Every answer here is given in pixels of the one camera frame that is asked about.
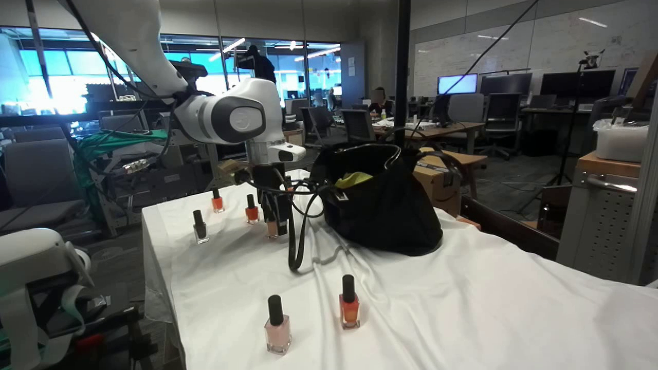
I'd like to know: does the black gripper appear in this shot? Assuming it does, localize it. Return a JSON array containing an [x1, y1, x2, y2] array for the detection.
[[250, 163, 294, 239]]

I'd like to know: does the orange nail polish bottle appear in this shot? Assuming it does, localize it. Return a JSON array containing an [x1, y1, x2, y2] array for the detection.
[[337, 274, 364, 331]]

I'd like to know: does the red-orange nail polish bottle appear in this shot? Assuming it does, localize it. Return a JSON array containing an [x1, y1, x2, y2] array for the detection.
[[211, 187, 229, 213], [244, 194, 261, 227]]

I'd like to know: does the dark purple nail polish bottle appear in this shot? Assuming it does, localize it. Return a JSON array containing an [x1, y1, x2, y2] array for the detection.
[[191, 208, 211, 244]]

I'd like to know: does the pale pink nail polish bottle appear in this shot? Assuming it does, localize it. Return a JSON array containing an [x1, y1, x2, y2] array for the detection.
[[264, 292, 294, 358]]

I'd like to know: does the yellow-green cloth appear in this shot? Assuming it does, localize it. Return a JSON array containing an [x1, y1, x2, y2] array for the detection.
[[334, 170, 376, 194]]

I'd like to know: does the black office chair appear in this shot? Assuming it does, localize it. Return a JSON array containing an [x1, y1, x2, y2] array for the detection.
[[339, 107, 376, 145], [481, 93, 524, 161]]

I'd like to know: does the seated person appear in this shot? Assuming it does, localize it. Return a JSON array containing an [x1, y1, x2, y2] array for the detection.
[[369, 87, 391, 119]]

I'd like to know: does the cardboard box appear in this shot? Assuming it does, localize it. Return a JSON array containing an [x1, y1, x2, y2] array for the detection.
[[413, 150, 470, 218]]

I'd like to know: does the teal green fabric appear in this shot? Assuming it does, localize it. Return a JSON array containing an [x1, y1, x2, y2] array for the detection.
[[70, 130, 173, 202]]

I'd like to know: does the wooden desk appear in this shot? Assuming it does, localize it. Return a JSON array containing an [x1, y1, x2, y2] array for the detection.
[[372, 119, 490, 155]]

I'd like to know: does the black vertical pole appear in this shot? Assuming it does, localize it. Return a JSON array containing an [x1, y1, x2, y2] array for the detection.
[[393, 0, 413, 150]]

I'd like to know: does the white tablecloth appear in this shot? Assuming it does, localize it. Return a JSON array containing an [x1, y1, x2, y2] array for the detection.
[[140, 170, 658, 370]]

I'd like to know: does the wooden bench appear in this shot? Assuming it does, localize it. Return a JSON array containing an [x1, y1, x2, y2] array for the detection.
[[418, 145, 490, 202]]

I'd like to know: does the blue lit monitor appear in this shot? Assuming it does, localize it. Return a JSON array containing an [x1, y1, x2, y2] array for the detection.
[[437, 72, 481, 97]]

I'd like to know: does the black low bench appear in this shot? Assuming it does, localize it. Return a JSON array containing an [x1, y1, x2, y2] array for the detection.
[[460, 196, 564, 261]]

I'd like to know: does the gray upholstered chair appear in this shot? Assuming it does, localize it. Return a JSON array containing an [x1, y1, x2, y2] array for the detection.
[[0, 136, 89, 233]]

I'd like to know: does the gray perforated metal cabinet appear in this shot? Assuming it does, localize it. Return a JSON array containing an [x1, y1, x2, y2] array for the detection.
[[556, 173, 650, 284]]

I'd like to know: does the dark wide monitor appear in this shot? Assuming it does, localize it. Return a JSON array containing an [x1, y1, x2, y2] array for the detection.
[[540, 68, 618, 102]]

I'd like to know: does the wooden board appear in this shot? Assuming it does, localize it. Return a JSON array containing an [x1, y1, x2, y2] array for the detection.
[[575, 150, 646, 185]]

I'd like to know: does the white plastic container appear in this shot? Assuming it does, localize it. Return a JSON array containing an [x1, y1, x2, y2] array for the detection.
[[591, 115, 652, 164]]

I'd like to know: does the black handbag with straps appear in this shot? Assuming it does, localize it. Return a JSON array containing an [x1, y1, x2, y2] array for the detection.
[[277, 140, 449, 275]]

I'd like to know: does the black hanging cable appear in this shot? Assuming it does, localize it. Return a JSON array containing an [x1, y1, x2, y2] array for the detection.
[[460, 0, 543, 78]]

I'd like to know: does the black camera tripod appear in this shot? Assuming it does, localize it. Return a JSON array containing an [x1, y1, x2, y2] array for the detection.
[[516, 48, 610, 213]]

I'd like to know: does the aluminium frame post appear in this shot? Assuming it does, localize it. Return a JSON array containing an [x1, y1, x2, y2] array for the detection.
[[625, 80, 658, 285]]

